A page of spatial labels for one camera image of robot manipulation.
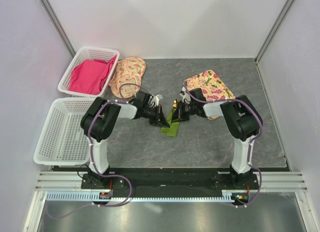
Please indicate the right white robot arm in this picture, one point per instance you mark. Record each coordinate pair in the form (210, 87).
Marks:
(243, 122)

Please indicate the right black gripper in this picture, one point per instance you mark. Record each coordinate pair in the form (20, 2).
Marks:
(179, 113)

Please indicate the floral fabric pouch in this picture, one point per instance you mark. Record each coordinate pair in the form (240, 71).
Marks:
(127, 77)

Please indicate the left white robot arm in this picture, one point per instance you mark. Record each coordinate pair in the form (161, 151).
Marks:
(101, 117)

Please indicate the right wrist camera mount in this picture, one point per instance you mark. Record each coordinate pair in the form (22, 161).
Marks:
(185, 97)

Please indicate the green paper napkin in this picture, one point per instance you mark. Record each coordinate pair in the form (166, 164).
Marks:
(174, 126)

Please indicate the white basket with pink cloth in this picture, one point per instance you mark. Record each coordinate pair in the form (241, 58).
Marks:
(88, 53)

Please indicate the pink cloth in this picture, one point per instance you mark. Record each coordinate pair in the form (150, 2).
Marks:
(90, 76)

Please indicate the white slotted cable duct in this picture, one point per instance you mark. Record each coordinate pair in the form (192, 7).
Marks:
(108, 196)

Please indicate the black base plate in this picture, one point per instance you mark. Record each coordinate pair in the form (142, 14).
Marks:
(169, 182)

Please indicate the empty white plastic basket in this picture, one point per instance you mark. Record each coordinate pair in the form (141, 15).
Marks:
(62, 141)

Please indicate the iridescent gold spoon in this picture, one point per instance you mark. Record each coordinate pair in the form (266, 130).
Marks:
(175, 104)

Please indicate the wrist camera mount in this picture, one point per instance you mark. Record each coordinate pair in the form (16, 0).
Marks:
(156, 99)
(185, 97)

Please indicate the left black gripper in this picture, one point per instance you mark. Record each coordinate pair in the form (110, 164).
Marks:
(159, 120)

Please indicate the floral rectangular tray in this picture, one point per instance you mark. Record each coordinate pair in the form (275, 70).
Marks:
(212, 87)

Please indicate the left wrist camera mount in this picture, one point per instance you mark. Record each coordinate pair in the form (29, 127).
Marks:
(156, 99)

